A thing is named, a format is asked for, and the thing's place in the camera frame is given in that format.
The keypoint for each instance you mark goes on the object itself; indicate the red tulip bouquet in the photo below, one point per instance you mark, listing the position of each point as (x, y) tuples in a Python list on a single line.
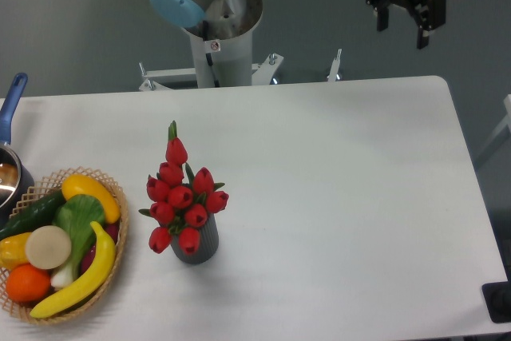
[(180, 197)]

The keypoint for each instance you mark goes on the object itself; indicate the dark grey ribbed vase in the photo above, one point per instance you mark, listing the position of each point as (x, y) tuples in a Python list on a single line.
[(197, 245)]

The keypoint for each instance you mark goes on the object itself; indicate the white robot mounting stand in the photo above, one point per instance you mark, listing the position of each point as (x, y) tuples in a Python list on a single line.
[(216, 64)]

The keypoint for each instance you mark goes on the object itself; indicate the black device at edge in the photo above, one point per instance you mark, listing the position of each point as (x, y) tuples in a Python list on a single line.
[(497, 300)]

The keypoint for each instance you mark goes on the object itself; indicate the dark red vegetable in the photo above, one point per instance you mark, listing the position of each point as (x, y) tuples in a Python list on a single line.
[(113, 231)]

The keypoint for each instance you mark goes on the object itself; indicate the green bok choy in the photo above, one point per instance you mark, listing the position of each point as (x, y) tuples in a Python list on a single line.
[(74, 217)]

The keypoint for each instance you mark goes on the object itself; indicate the yellow banana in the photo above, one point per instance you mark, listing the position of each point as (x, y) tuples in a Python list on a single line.
[(85, 285)]

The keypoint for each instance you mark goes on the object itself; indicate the green cucumber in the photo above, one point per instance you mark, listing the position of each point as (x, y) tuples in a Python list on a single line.
[(39, 213)]

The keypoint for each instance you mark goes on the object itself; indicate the beige round disc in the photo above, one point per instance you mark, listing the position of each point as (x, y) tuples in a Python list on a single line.
[(48, 247)]

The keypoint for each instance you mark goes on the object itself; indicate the yellow bell pepper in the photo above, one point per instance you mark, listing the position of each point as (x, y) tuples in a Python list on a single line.
[(13, 251)]

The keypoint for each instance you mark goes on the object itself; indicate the orange fruit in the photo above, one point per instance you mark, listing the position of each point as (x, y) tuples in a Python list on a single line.
[(27, 283)]

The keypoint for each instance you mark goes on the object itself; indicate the white frame at right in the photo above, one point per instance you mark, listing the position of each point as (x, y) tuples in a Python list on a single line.
[(499, 135)]

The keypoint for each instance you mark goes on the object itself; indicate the blue handled steel pot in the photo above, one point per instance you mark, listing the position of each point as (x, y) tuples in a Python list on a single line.
[(15, 178)]

